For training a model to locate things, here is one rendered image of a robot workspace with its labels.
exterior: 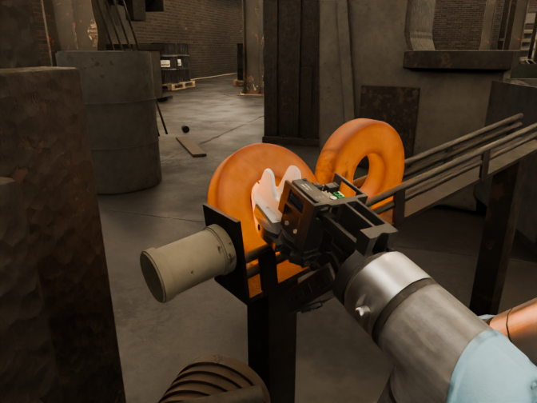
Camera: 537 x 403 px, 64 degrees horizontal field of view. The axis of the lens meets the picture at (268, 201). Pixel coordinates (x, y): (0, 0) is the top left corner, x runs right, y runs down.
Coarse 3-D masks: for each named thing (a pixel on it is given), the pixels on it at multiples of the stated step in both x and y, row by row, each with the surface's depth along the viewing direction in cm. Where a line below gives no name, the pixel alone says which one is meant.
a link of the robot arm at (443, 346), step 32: (416, 288) 35; (384, 320) 35; (416, 320) 33; (448, 320) 32; (480, 320) 33; (384, 352) 36; (416, 352) 32; (448, 352) 31; (480, 352) 30; (512, 352) 31; (416, 384) 33; (448, 384) 30; (480, 384) 29; (512, 384) 28
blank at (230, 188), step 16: (256, 144) 55; (272, 144) 56; (240, 160) 53; (256, 160) 54; (272, 160) 55; (288, 160) 57; (224, 176) 51; (240, 176) 52; (256, 176) 53; (304, 176) 57; (208, 192) 53; (224, 192) 51; (240, 192) 52; (224, 208) 50; (240, 208) 51; (256, 240) 52
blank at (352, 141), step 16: (352, 128) 57; (368, 128) 58; (384, 128) 60; (336, 144) 57; (352, 144) 57; (368, 144) 59; (384, 144) 61; (400, 144) 63; (320, 160) 58; (336, 160) 56; (352, 160) 58; (368, 160) 65; (384, 160) 62; (400, 160) 64; (320, 176) 58; (352, 176) 59; (368, 176) 65; (384, 176) 63; (400, 176) 65; (352, 192) 60; (368, 192) 64
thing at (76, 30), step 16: (48, 0) 382; (64, 0) 383; (80, 0) 378; (256, 0) 815; (496, 0) 1524; (528, 0) 1089; (48, 16) 384; (64, 16) 389; (80, 16) 380; (256, 16) 824; (48, 32) 386; (64, 32) 394; (80, 32) 382; (96, 32) 396; (256, 32) 834; (512, 32) 1128; (64, 48) 399; (80, 48) 384; (96, 48) 403; (256, 48) 844; (480, 48) 1581; (512, 48) 1139; (256, 64) 854; (256, 80) 864; (256, 96) 856
